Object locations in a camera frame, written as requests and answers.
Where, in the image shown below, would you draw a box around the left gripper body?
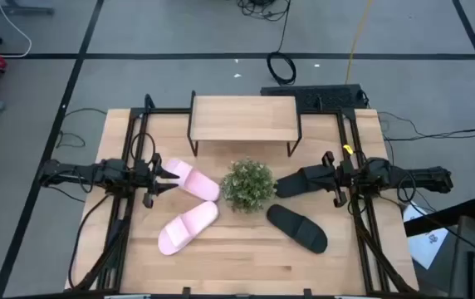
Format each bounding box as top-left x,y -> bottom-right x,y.
135,152 -> 163,208

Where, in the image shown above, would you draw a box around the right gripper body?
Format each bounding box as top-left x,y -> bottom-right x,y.
322,150 -> 355,208

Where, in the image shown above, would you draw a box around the black slide sandal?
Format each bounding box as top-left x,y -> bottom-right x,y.
266,203 -> 329,255
274,164 -> 338,199

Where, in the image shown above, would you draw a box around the pink slide sandal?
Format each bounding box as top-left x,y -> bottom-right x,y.
157,200 -> 220,257
163,159 -> 221,203

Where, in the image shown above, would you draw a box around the wooden shelf black legs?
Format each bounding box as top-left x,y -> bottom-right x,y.
186,90 -> 304,158

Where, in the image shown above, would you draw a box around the green potted plant black pot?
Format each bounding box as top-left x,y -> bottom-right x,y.
219,157 -> 278,214

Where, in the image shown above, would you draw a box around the black perforated computer case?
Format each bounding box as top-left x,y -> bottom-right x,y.
260,84 -> 367,112

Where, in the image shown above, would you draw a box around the black desk beam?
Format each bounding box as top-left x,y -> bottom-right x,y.
403,198 -> 475,238

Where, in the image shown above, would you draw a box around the white paper sheet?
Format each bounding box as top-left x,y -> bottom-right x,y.
402,202 -> 450,270

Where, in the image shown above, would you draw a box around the grey table foot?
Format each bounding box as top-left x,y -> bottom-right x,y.
0,0 -> 55,16

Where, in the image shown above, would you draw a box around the black aluminium rig frame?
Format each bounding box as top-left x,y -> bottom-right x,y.
65,93 -> 420,297

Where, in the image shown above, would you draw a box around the thin black floor cable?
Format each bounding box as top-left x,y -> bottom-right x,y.
56,107 -> 109,150

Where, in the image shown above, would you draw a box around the thin black cable bundle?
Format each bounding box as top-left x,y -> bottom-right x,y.
378,110 -> 475,142

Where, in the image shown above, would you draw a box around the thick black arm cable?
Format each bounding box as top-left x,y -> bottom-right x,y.
67,193 -> 112,290

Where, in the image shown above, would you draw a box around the coiled black cable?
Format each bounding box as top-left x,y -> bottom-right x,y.
266,50 -> 297,86

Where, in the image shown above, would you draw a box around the yellow hanging cable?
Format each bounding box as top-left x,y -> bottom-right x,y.
344,0 -> 375,85

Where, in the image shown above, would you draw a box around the tangled black cables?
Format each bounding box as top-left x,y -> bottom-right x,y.
236,0 -> 292,22

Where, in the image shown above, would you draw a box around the white floor cable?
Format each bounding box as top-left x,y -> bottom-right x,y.
0,0 -> 33,58

